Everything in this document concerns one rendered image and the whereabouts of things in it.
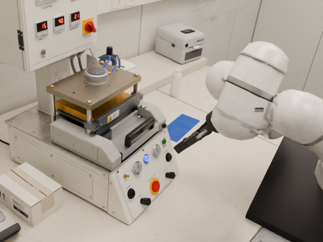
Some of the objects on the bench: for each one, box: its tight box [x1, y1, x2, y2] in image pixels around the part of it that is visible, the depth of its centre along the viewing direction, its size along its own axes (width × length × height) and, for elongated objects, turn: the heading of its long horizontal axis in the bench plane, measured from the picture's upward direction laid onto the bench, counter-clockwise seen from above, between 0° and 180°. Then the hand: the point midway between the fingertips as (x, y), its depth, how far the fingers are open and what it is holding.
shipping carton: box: [0, 162, 63, 227], centre depth 122 cm, size 19×13×9 cm
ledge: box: [124, 50, 208, 96], centre depth 213 cm, size 30×84×4 cm, turn 132°
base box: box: [7, 124, 180, 225], centre depth 140 cm, size 54×38×17 cm
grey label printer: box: [155, 23, 205, 64], centre depth 229 cm, size 25×20×17 cm
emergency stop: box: [151, 181, 160, 193], centre depth 131 cm, size 2×4×4 cm, turn 140°
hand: (182, 145), depth 133 cm, fingers closed
